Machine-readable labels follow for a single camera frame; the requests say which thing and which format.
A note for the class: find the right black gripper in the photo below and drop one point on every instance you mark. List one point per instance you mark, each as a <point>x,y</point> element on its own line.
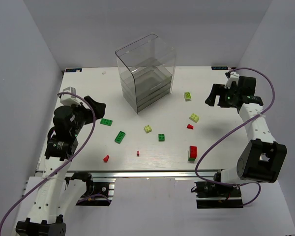
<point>221,96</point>

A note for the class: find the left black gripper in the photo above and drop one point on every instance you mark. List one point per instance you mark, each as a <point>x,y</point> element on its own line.
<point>87,113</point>

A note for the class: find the yellow lego brick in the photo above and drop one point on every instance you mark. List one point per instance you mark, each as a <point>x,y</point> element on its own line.
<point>187,96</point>
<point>195,118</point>
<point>147,128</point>

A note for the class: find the clear acrylic cover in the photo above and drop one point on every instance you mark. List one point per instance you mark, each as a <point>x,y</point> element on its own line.
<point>146,51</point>

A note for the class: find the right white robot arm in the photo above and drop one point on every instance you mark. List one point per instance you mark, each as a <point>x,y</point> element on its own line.
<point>262,159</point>

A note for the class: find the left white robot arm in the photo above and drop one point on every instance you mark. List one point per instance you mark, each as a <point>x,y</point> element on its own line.
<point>56,194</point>

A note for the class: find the green lego brick left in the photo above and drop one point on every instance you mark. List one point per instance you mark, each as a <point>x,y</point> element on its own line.
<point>107,122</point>

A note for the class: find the right blue label sticker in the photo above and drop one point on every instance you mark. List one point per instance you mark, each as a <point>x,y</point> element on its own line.
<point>219,68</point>

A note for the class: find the blue label sticker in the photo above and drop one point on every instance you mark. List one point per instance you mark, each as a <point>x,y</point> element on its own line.
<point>73,70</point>
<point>219,68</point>

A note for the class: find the green lego brick long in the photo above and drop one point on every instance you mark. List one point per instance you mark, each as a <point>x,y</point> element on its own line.
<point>120,137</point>

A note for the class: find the grey stacked drawer trays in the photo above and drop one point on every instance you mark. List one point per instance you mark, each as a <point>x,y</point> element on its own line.
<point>145,86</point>

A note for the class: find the left blue label sticker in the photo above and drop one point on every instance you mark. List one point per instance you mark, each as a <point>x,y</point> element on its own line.
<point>73,70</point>

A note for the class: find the red cone lego left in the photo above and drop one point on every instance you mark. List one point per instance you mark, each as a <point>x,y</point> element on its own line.
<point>106,159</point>

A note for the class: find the red white green lego stack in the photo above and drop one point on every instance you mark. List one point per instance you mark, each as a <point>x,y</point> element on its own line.
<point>192,154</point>

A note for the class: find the green lego brick square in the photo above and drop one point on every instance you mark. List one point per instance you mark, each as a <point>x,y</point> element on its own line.
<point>161,137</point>

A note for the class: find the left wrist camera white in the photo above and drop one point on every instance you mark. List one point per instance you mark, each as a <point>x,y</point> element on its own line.
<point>67,99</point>

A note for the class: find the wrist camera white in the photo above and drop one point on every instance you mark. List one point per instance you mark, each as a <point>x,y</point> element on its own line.
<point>67,99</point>
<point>232,77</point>

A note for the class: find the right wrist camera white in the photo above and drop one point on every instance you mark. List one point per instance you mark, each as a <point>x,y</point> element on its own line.
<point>232,77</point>

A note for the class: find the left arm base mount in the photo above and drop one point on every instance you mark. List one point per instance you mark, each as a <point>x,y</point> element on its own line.
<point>97,192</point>

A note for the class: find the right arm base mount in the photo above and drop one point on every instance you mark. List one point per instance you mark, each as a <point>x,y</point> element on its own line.
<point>215,196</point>

